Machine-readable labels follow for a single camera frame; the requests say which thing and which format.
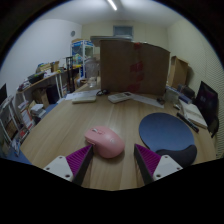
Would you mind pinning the white open book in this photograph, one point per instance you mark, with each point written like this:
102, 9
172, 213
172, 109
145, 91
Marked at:
194, 114

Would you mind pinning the round wall clock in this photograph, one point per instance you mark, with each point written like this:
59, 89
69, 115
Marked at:
72, 33

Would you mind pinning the dark bag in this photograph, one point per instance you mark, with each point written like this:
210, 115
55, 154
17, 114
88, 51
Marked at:
187, 90

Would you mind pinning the large brown cardboard box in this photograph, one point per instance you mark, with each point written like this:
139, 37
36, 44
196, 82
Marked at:
133, 66

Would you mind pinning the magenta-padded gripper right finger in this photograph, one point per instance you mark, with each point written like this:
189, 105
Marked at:
166, 166

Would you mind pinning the pink computer mouse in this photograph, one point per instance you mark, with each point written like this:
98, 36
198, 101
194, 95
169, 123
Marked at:
105, 142

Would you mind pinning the ceiling light tube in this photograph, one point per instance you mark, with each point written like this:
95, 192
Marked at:
112, 5

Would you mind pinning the blue and white shelf unit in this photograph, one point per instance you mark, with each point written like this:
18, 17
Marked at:
81, 56

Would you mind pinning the white-framed computer monitor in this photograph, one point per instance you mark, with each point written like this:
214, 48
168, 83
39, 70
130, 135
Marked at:
3, 94

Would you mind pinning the flat white device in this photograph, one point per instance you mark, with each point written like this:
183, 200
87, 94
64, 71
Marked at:
84, 99

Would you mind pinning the stack of books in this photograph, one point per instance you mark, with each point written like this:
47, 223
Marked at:
31, 113

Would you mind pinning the black marker pen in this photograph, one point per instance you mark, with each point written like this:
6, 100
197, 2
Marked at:
187, 122

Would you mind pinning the tall narrow cardboard box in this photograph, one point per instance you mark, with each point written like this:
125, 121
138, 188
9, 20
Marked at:
178, 71

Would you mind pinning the blue mouse pad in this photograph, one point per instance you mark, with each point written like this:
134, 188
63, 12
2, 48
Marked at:
165, 131

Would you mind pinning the black computer monitor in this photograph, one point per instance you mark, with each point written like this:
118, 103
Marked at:
206, 103

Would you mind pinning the window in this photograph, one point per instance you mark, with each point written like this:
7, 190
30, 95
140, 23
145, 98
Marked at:
122, 31

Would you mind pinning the clear plastic jar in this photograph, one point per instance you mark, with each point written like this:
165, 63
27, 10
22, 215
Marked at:
92, 71

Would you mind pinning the small white desk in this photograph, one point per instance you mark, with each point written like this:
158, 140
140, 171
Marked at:
7, 116

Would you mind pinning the blue book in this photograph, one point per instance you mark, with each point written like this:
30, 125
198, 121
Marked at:
176, 95

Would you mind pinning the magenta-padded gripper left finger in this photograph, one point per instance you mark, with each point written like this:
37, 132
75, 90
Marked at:
61, 166

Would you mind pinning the black office chair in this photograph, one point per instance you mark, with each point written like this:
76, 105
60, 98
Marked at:
214, 126

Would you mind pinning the long wooden cluttered desk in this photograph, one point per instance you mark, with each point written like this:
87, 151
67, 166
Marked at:
43, 80

